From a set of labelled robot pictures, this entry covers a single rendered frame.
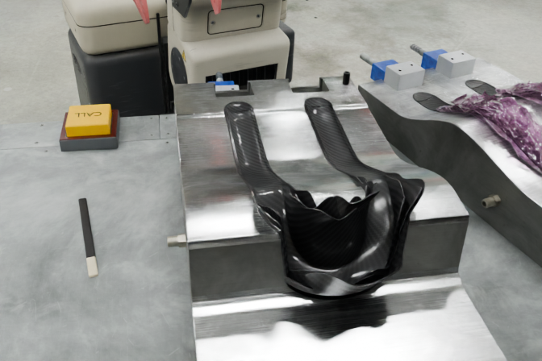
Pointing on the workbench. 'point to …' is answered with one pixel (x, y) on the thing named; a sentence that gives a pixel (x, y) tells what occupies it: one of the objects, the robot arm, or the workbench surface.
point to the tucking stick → (88, 238)
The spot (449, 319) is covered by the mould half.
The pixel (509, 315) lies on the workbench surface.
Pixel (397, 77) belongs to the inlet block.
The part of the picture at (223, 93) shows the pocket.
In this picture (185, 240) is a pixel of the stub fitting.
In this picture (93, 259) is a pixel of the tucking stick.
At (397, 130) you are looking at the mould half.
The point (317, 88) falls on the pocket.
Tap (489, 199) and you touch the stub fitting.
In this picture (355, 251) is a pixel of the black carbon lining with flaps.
